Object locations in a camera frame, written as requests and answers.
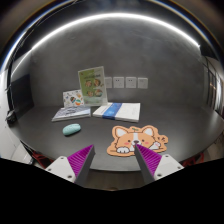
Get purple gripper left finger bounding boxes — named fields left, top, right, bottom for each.
left=46, top=145, right=95, bottom=186

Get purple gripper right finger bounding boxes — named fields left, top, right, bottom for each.
left=135, top=144, right=183, bottom=184

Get corgi shaped mouse pad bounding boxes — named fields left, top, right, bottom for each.
left=107, top=125, right=168, bottom=157

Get teal computer mouse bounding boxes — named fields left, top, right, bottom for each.
left=62, top=124, right=81, bottom=136

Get grey patterned book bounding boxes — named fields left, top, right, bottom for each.
left=52, top=106, right=91, bottom=122

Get white box with blue band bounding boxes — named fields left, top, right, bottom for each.
left=93, top=103, right=141, bottom=122

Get small colourful card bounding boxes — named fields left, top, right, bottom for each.
left=63, top=90, right=84, bottom=107

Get green standing leaflet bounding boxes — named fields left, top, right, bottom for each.
left=78, top=66, right=108, bottom=106

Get black monitor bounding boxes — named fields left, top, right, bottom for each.
left=7, top=73, right=35, bottom=120

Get white wall socket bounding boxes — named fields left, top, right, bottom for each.
left=125, top=77, right=137, bottom=88
left=113, top=77, right=124, bottom=88
left=138, top=78, right=148, bottom=89
left=105, top=77, right=112, bottom=88

